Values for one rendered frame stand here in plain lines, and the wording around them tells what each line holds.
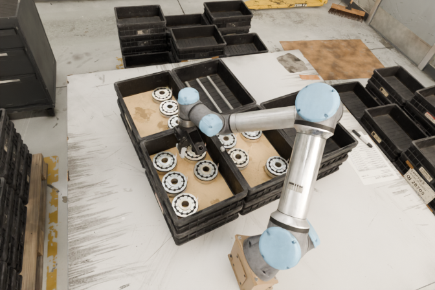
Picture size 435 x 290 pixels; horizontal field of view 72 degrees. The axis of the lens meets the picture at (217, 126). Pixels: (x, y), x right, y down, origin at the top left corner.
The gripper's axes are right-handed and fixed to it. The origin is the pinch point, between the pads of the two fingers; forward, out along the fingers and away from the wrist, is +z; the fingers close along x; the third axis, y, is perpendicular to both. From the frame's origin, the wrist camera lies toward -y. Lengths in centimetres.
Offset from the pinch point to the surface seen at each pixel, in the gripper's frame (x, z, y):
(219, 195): -2.2, 1.9, -22.7
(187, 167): 2.8, 1.9, -4.2
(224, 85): -42, 2, 34
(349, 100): -170, 58, 23
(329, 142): -66, 2, -24
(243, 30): -130, 40, 129
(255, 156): -27.2, 1.9, -13.8
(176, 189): 12.8, -1.0, -13.3
